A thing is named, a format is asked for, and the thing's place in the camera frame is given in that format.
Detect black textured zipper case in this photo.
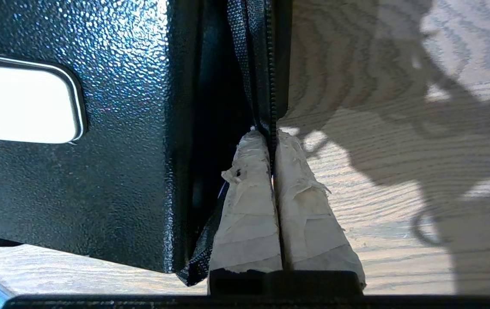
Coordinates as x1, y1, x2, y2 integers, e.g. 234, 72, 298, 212
0, 0, 293, 287

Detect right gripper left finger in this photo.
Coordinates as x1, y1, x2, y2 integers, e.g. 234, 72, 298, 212
207, 128, 283, 296

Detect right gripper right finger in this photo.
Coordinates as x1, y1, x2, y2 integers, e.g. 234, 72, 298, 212
274, 130, 366, 296

